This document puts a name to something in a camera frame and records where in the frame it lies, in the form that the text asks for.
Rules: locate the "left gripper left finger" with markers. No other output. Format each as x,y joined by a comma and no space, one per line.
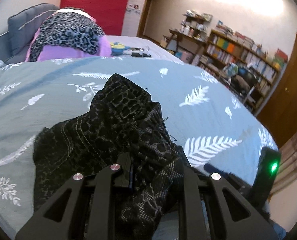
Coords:
84,207

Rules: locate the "wooden bookshelf with books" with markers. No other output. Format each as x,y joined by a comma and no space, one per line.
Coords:
225,48

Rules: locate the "purple garment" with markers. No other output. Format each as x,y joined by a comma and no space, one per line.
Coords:
76,50

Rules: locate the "black leopard print pants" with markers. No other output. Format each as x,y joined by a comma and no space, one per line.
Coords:
122,119

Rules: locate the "wooden desk with shelf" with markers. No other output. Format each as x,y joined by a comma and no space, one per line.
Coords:
193,29

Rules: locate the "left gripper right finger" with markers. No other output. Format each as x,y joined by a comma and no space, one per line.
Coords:
223,206

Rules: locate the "black office chair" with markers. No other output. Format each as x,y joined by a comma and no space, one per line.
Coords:
244,83

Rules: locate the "yellow blue toy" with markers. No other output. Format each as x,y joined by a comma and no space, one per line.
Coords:
118,49

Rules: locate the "leopard print cloth pile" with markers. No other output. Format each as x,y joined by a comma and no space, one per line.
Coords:
66,33

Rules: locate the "brown wooden door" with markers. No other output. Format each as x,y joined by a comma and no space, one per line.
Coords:
279,115

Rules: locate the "teal leaf print bedspread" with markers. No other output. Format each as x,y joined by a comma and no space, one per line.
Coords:
201,114

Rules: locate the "dark grey quilted pillow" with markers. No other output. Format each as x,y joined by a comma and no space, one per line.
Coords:
15,42

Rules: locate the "red headboard panel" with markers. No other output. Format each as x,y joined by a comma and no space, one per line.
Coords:
96,5

